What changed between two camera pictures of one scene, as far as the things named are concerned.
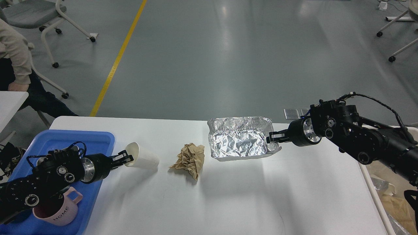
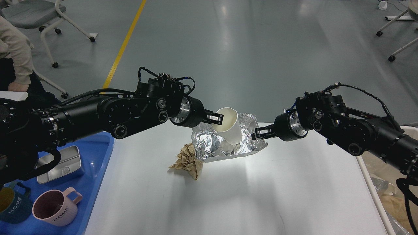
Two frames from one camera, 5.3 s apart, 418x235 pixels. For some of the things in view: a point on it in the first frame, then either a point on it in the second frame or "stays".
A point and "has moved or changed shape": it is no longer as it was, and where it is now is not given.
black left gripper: (97, 166) to (191, 114)
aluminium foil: (235, 138) has moved or changed shape
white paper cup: (142, 158) to (230, 131)
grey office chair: (30, 14) stays
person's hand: (14, 86) stays
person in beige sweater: (16, 75) stays
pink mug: (60, 210) stays
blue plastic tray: (94, 142) stays
